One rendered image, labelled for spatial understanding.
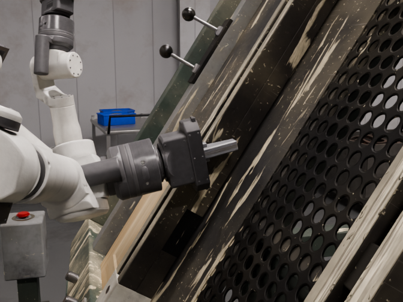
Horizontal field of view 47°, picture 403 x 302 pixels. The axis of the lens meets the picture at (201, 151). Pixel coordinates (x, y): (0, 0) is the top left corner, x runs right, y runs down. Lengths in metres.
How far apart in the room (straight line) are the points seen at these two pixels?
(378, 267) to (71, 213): 0.44
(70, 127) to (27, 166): 0.73
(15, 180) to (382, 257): 0.36
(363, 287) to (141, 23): 4.72
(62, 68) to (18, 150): 0.71
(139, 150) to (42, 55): 0.55
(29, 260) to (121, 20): 3.74
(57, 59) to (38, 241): 0.58
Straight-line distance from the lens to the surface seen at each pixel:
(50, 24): 1.25
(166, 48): 1.30
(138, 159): 0.71
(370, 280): 0.35
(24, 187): 0.53
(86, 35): 5.01
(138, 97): 4.98
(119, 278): 0.86
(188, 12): 1.31
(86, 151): 0.74
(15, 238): 1.51
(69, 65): 1.20
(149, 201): 1.13
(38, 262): 1.54
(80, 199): 0.66
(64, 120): 1.24
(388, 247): 0.35
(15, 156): 0.51
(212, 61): 1.26
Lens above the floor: 1.41
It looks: 11 degrees down
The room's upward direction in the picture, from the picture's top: straight up
